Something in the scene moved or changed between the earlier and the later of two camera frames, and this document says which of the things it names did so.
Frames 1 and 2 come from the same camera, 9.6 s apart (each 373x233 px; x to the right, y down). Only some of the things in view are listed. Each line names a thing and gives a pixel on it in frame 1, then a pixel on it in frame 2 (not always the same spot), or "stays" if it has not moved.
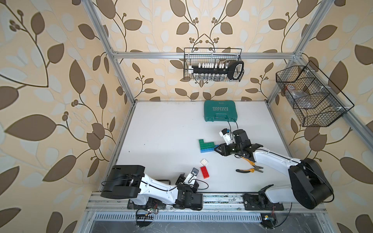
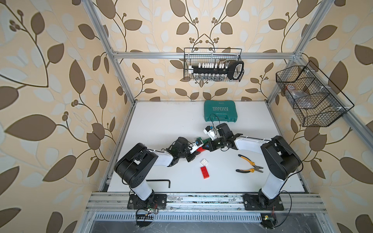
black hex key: (163, 180) stays
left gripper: (182, 185) → (193, 158)
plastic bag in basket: (302, 98) stays
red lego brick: (204, 172) stays
